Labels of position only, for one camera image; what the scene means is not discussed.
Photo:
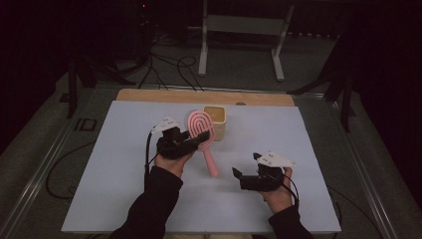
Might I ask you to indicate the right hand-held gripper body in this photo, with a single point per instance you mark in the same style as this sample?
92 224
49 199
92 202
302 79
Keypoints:
265 181

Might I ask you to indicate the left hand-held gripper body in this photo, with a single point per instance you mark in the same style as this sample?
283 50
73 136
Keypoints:
174 144

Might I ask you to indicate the pink hairbrush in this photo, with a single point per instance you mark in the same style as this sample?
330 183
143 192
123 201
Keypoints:
200 124

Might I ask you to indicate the yellow square cup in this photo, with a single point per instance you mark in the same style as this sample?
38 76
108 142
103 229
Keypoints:
219 127

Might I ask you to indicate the person's left hand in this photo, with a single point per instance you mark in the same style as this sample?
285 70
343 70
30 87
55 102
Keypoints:
170 165

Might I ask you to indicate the person's right hand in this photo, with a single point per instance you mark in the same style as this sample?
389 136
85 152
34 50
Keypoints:
278 200

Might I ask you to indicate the pale table mat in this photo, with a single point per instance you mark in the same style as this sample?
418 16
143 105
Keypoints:
116 166

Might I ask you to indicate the black tripod stand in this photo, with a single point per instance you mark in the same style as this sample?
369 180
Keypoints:
72 89
346 99

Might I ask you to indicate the white metal stand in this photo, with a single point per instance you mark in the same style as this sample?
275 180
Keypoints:
244 25

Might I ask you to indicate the metal frame rail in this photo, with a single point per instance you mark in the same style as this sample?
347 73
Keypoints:
361 166
36 179

